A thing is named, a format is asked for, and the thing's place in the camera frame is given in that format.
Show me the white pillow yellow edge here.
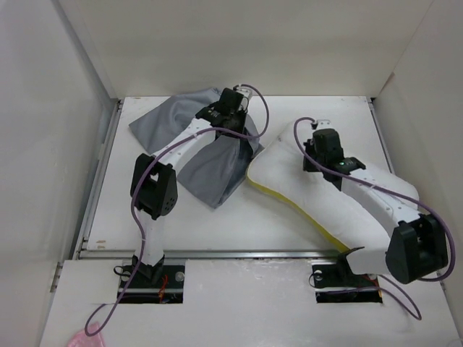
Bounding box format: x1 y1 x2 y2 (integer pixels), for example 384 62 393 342
246 121 420 254

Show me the grey pillowcase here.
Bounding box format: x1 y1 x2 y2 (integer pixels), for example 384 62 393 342
129 87 263 208

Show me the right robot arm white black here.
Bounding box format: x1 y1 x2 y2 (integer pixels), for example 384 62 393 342
303 128 455 284

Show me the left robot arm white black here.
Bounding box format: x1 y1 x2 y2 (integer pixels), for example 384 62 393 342
129 85 260 287

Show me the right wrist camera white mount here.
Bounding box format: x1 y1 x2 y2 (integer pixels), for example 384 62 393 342
311 119 331 131

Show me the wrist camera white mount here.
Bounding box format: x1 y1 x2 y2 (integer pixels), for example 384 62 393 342
233 84 253 103
311 119 331 131

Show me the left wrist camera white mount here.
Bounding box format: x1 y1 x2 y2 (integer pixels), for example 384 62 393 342
233 84 253 103

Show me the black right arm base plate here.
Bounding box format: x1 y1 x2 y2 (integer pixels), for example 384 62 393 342
310 263 383 304

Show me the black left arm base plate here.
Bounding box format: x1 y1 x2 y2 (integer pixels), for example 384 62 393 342
113 264 185 304

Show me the aluminium rail front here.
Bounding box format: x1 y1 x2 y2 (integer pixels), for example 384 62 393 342
74 249 339 260

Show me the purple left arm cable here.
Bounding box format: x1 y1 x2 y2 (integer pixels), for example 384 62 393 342
84 84 271 336

